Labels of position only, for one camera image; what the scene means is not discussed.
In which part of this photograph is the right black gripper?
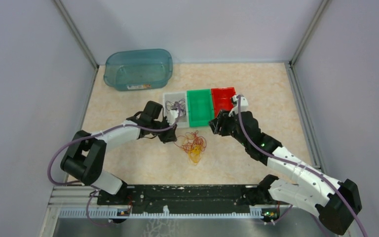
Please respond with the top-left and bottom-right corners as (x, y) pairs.
(208, 109), (249, 147)

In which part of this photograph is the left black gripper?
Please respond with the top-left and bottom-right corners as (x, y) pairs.
(151, 116), (178, 144)

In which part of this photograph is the red cable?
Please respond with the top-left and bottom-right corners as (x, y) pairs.
(174, 130), (208, 155)

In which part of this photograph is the black thin cable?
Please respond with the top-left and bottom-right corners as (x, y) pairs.
(165, 99), (188, 122)

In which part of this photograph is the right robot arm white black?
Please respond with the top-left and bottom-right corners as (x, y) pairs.
(208, 111), (362, 235)

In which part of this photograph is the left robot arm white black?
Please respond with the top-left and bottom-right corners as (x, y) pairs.
(60, 101), (183, 204)

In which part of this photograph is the red plastic bin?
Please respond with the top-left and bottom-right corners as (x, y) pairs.
(211, 87), (236, 117)

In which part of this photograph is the green plastic bin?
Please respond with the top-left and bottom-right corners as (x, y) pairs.
(187, 89), (214, 127)

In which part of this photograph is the white plastic bin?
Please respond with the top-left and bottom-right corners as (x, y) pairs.
(162, 91), (189, 128)

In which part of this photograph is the teal transparent plastic tub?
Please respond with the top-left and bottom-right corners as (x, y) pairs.
(103, 49), (173, 91)

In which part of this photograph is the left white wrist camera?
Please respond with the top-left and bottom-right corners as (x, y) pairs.
(167, 101), (186, 125)

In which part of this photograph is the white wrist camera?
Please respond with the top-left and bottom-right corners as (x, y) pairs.
(229, 94), (249, 117)
(167, 101), (186, 125)

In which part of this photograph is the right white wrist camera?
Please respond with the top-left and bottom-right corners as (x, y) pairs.
(229, 94), (249, 117)

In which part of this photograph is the yellow tangled cable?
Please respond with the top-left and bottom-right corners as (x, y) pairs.
(188, 144), (204, 165)

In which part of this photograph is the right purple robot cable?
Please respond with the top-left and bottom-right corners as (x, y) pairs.
(235, 95), (370, 237)

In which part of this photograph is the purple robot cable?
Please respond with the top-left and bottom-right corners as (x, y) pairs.
(47, 102), (184, 187)
(235, 95), (370, 237)

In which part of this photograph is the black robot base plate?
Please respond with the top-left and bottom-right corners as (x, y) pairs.
(97, 184), (278, 217)

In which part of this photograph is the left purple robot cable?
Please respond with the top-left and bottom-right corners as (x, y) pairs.
(47, 102), (184, 187)

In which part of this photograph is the white slotted cable duct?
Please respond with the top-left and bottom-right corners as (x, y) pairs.
(58, 206), (264, 220)

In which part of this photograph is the right aluminium frame post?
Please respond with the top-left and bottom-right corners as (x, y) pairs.
(290, 0), (332, 68)

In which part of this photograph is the aluminium frame post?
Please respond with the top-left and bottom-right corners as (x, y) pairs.
(290, 0), (332, 68)
(52, 0), (99, 70)

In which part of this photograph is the left aluminium frame post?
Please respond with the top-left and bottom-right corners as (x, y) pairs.
(52, 0), (99, 70)

